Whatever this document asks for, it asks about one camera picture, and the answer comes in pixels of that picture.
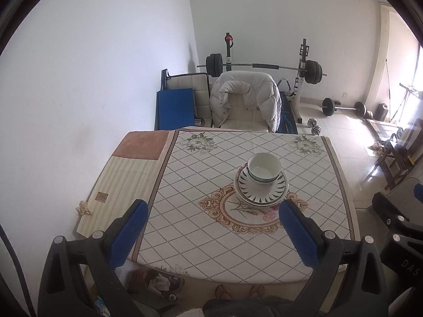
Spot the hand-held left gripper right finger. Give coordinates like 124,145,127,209
279,199,390,317

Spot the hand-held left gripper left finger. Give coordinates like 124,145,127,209
37,199,149,317

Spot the grey floral white plate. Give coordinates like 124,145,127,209
235,185,287,208

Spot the blue-rimmed white bowl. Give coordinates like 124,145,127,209
247,153,282,181

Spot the pink floral white plate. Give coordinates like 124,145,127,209
234,163,252,189

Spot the long barbell with black plates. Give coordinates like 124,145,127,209
197,53,328,85

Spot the beige round-backed chair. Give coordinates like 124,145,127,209
355,176,423,258

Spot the dark wooden chair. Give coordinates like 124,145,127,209
380,118,423,190

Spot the crumpled yellowish tissue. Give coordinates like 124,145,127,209
74,200,94,217

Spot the floral printed bag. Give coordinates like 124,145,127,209
127,269,186,301

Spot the beige brown striped mat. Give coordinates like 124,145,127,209
73,130,175,238

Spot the floral diamond-pattern tablecloth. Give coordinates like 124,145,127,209
132,129,356,284

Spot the person's grey clothing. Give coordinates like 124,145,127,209
185,296,298,317

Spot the person's left foot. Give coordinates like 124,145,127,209
215,285,233,300

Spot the metal exercise stand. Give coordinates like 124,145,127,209
398,82,423,123

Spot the short barbell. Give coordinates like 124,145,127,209
321,97,367,117

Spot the thin dark stick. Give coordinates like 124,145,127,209
383,59,396,119

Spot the blue bench pad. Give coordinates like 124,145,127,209
276,91,300,135

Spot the blue folded exercise mat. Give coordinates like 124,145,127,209
155,88,196,131

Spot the cream upholstered chair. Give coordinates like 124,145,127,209
218,92,270,133

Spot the white down jacket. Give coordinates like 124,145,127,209
210,71,282,133

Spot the white barbell rack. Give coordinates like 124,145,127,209
224,33,313,123

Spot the cream folded chair black frame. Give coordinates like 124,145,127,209
161,69,212,128

